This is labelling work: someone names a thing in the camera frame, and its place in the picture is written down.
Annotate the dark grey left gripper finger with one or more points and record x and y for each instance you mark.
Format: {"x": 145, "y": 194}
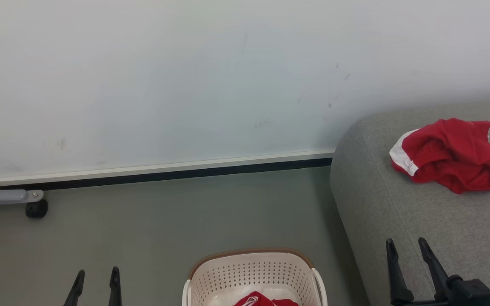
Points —
{"x": 75, "y": 291}
{"x": 115, "y": 289}

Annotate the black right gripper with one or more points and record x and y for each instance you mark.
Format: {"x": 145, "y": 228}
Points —
{"x": 470, "y": 295}

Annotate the red shorts with white trim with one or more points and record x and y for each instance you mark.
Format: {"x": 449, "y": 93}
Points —
{"x": 449, "y": 153}

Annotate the red jacket with white stripes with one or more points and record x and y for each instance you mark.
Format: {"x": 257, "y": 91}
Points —
{"x": 257, "y": 301}

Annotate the grey fabric sofa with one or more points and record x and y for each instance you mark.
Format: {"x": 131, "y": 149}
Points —
{"x": 398, "y": 221}

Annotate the black caster wheel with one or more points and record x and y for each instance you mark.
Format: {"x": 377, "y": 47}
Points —
{"x": 36, "y": 209}

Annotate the black baseboard strip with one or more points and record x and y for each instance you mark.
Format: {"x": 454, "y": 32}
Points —
{"x": 143, "y": 175}

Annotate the grey metal stand leg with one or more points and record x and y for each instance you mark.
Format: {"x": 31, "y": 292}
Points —
{"x": 2, "y": 196}

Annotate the cream perforated laundry basket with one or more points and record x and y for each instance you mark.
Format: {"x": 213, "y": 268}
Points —
{"x": 253, "y": 272}

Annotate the white wall trim strip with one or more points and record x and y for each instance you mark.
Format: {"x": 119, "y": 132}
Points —
{"x": 143, "y": 168}

